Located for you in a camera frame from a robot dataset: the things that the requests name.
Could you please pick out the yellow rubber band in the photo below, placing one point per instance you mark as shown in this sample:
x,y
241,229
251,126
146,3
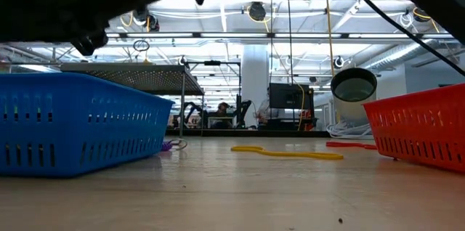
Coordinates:
x,y
290,154

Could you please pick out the red rubber band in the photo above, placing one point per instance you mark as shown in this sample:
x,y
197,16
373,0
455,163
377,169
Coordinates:
x,y
345,144

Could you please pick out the black background robot arm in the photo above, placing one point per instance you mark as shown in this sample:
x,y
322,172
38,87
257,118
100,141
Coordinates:
x,y
240,113

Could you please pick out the overhead light bar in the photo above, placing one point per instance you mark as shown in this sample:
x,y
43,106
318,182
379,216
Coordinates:
x,y
163,35

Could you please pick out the white building column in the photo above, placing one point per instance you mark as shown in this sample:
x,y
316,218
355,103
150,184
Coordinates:
x,y
254,71

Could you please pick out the grey perforated metal shelf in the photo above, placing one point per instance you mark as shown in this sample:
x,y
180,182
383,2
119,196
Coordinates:
x,y
145,78

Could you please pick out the person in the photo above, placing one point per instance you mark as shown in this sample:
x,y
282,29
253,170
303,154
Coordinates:
x,y
263,111
221,109

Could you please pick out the blue plastic basket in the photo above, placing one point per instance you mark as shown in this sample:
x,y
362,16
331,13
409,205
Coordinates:
x,y
91,133

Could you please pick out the black monitor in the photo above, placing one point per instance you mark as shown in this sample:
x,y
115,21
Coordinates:
x,y
290,96

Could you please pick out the red plastic basket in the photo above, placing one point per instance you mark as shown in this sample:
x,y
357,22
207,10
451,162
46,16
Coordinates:
x,y
417,133

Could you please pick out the black aluminium table frame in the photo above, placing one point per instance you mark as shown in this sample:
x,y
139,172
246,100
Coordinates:
x,y
218,133

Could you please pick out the silver ventilation duct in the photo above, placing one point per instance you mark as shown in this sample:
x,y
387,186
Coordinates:
x,y
399,54

